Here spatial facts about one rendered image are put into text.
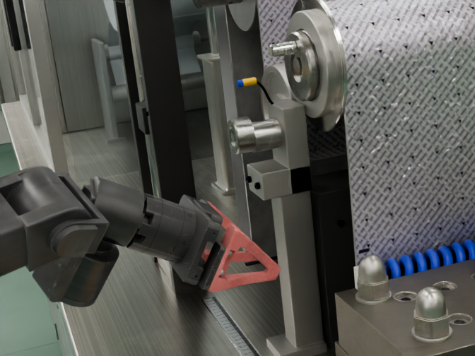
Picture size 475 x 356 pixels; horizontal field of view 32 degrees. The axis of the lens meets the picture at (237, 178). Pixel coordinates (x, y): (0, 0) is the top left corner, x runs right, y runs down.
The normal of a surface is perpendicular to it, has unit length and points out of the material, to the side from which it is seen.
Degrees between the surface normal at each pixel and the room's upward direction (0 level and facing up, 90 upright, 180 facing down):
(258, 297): 0
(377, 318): 0
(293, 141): 90
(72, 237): 118
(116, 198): 54
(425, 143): 90
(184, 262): 59
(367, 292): 90
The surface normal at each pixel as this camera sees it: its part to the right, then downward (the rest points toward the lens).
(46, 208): 0.12, -0.74
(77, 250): 0.61, 0.58
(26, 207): -0.52, -0.22
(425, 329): -0.66, 0.29
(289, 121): 0.31, 0.24
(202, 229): -0.87, -0.32
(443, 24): 0.23, -0.19
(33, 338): -0.11, -0.95
